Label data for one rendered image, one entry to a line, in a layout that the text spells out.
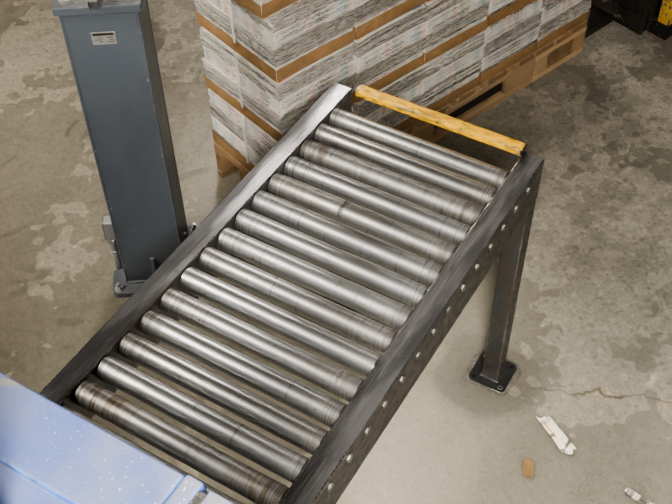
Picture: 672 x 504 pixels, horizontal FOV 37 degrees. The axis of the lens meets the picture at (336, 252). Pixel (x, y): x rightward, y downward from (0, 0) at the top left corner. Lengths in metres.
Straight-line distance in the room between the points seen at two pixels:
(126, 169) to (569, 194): 1.46
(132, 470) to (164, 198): 1.98
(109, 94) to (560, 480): 1.52
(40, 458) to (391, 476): 1.82
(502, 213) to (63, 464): 1.41
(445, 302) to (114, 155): 1.12
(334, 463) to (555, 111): 2.20
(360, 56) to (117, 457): 2.19
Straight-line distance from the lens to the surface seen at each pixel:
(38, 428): 0.96
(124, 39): 2.51
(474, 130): 2.32
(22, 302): 3.17
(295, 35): 2.76
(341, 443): 1.79
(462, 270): 2.04
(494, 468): 2.72
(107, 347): 1.96
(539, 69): 3.82
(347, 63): 2.97
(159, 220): 2.91
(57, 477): 0.93
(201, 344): 1.94
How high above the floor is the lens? 2.32
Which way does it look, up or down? 48 degrees down
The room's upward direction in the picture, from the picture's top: 1 degrees counter-clockwise
